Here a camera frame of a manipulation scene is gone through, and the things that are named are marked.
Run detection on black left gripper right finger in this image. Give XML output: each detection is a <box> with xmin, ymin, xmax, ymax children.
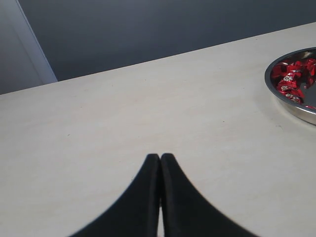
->
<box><xmin>160</xmin><ymin>153</ymin><xmax>256</xmax><ymax>237</ymax></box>

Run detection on red candy wrapper packet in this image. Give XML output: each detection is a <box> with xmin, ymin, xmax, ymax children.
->
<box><xmin>277</xmin><ymin>75</ymin><xmax>298</xmax><ymax>92</ymax></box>

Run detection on round stainless steel plate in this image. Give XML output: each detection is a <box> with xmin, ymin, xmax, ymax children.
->
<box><xmin>265</xmin><ymin>47</ymin><xmax>316</xmax><ymax>125</ymax></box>

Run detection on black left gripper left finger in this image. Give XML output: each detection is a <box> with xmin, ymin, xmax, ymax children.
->
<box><xmin>72</xmin><ymin>154</ymin><xmax>161</xmax><ymax>237</ymax></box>

